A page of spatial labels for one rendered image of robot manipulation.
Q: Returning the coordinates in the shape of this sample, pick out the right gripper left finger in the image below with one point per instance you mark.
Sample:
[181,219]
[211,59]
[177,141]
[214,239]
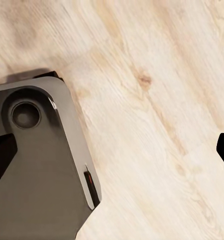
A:
[8,149]

